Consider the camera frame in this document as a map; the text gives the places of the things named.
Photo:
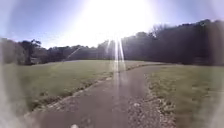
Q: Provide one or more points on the robot's own part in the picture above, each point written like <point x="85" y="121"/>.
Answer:
<point x="74" y="126"/>

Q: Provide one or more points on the green grass field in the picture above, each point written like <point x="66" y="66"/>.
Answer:
<point x="50" y="76"/>

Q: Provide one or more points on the grey gravel path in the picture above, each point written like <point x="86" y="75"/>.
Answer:
<point x="110" y="103"/>

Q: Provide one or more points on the green grass verge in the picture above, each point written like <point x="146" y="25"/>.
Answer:
<point x="190" y="90"/>

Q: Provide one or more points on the row of dark trees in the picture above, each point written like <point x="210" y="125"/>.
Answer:
<point x="173" y="46"/>

